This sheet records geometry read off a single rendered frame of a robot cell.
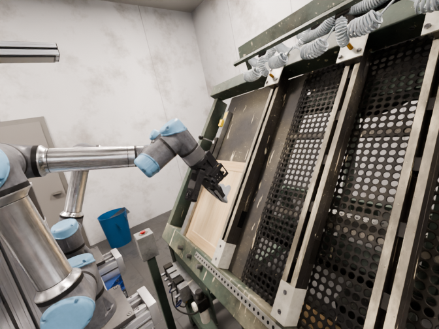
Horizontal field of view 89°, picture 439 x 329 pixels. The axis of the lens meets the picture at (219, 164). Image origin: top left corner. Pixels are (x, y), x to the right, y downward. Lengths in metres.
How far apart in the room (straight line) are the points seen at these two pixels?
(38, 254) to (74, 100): 3.70
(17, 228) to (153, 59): 4.40
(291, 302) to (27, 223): 0.80
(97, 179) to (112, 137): 0.77
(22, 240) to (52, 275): 0.12
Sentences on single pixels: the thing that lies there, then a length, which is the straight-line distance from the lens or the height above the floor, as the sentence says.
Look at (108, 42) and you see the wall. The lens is 4.71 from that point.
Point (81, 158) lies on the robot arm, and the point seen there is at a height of 1.59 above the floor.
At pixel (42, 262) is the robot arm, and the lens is 0.75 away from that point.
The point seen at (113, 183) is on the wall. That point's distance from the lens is 4.34.
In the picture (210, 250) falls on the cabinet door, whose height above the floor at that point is 0.91.
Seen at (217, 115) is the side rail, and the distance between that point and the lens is 1.92.
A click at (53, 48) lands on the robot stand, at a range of 1.17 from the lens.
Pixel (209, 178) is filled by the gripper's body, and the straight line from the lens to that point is 0.76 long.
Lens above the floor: 1.62
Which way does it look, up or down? 12 degrees down
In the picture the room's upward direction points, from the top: 12 degrees counter-clockwise
